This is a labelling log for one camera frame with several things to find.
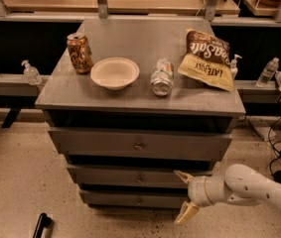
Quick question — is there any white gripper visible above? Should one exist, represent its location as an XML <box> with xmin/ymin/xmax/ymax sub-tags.
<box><xmin>174</xmin><ymin>170</ymin><xmax>229</xmax><ymax>225</ymax></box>

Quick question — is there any grey drawer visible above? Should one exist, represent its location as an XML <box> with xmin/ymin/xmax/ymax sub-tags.
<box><xmin>79</xmin><ymin>190</ymin><xmax>188</xmax><ymax>209</ymax></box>
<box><xmin>66</xmin><ymin>164</ymin><xmax>213</xmax><ymax>190</ymax></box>
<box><xmin>49</xmin><ymin>128</ymin><xmax>232</xmax><ymax>162</ymax></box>

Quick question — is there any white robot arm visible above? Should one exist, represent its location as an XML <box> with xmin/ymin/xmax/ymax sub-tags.
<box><xmin>174</xmin><ymin>164</ymin><xmax>281</xmax><ymax>225</ymax></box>

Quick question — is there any grey top drawer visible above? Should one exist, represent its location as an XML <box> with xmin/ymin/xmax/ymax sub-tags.
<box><xmin>49</xmin><ymin>128</ymin><xmax>232</xmax><ymax>162</ymax></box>

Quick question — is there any grey bottom drawer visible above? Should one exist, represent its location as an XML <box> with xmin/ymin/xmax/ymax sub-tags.
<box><xmin>79</xmin><ymin>190</ymin><xmax>188</xmax><ymax>209</ymax></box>

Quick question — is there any grey drawer cabinet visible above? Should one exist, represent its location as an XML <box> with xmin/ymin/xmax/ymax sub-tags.
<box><xmin>36</xmin><ymin>17</ymin><xmax>245</xmax><ymax>196</ymax></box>

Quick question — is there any white flat box on floor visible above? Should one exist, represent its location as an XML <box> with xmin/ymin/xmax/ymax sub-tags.
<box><xmin>250</xmin><ymin>119</ymin><xmax>276</xmax><ymax>142</ymax></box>

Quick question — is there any brown yellow chip bag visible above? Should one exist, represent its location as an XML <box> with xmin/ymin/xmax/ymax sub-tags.
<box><xmin>178</xmin><ymin>29</ymin><xmax>233</xmax><ymax>91</ymax></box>

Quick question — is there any white pump bottle right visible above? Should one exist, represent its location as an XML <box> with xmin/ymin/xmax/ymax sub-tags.
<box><xmin>230</xmin><ymin>55</ymin><xmax>242</xmax><ymax>79</ymax></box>

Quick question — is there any white paper bowl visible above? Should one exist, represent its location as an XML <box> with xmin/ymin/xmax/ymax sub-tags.
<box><xmin>90</xmin><ymin>58</ymin><xmax>140</xmax><ymax>90</ymax></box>

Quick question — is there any black object on floor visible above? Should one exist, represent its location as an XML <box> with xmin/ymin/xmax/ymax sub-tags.
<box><xmin>33</xmin><ymin>213</ymin><xmax>52</xmax><ymax>238</ymax></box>

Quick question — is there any clear water bottle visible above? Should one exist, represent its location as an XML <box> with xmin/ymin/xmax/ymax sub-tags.
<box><xmin>256</xmin><ymin>58</ymin><xmax>279</xmax><ymax>87</ymax></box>

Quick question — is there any orange soda can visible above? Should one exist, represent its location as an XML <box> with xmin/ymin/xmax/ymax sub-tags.
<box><xmin>67</xmin><ymin>33</ymin><xmax>93</xmax><ymax>74</ymax></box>

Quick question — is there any wooden shelf rack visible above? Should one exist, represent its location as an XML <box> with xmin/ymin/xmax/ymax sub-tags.
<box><xmin>0</xmin><ymin>0</ymin><xmax>281</xmax><ymax>27</ymax></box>

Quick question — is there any clear sanitizer pump bottle left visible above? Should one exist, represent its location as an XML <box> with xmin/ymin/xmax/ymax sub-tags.
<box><xmin>22</xmin><ymin>59</ymin><xmax>43</xmax><ymax>85</ymax></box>

